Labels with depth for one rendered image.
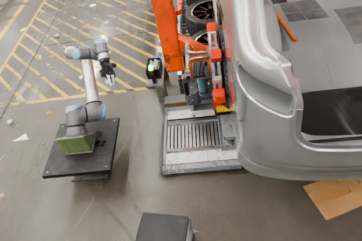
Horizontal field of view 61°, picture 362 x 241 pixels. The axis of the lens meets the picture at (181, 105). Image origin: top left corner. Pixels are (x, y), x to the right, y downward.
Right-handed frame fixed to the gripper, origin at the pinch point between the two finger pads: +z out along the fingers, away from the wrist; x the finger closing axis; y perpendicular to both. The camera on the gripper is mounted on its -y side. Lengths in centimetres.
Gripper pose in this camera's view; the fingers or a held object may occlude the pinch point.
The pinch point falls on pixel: (111, 84)
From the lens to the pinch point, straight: 234.2
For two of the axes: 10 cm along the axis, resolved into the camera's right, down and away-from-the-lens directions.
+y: -6.2, 3.1, 7.2
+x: -7.4, 0.9, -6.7
